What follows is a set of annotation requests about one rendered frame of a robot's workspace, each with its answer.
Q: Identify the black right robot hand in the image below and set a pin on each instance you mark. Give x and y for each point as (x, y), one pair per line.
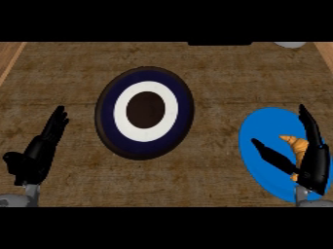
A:
(315, 162)

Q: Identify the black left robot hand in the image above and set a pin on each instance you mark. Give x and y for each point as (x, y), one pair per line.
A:
(35, 156)

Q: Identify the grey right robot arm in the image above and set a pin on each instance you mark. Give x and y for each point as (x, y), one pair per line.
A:
(308, 199)

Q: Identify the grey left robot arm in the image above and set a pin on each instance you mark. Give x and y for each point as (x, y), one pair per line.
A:
(16, 197)

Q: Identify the golden brown croissant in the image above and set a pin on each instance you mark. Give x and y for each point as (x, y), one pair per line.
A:
(296, 146)

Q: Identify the blue plate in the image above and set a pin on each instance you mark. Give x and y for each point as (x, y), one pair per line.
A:
(265, 129)

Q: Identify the navy and white ringed plate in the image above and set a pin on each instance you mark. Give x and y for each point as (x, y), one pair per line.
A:
(144, 113)

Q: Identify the pale grey round object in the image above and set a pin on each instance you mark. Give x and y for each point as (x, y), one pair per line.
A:
(289, 44)

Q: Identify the brown woven placemat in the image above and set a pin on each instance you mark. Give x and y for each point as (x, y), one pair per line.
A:
(174, 81)

